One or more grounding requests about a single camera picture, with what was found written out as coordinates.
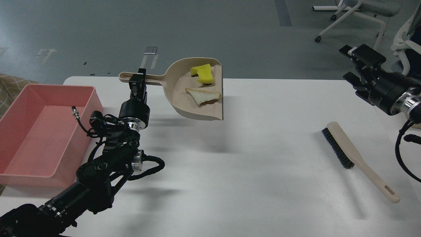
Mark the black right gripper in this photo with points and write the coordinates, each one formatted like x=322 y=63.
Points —
x=393 y=93

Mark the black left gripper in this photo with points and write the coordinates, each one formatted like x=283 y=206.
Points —
x=134 y=112

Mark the beige plastic dustpan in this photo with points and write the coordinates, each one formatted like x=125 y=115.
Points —
x=193 y=86

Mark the toast bread slice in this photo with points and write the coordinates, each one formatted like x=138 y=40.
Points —
x=201 y=96

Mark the yellow green sponge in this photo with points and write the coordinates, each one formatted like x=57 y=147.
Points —
x=203 y=72

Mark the beige hand brush black bristles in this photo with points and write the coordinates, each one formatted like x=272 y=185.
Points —
x=349 y=157

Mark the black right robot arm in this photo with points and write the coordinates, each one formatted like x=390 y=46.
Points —
x=411 y=121

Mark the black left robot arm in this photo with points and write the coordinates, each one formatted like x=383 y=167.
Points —
x=115 y=160

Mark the pink plastic bin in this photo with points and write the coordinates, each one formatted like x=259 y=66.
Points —
x=41 y=143

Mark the white chair right edge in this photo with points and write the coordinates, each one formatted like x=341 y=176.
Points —
x=402 y=41

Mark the white office chair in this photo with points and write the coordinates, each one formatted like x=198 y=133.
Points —
x=377 y=11

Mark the beige patterned cushion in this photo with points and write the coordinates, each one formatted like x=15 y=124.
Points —
x=10 y=88

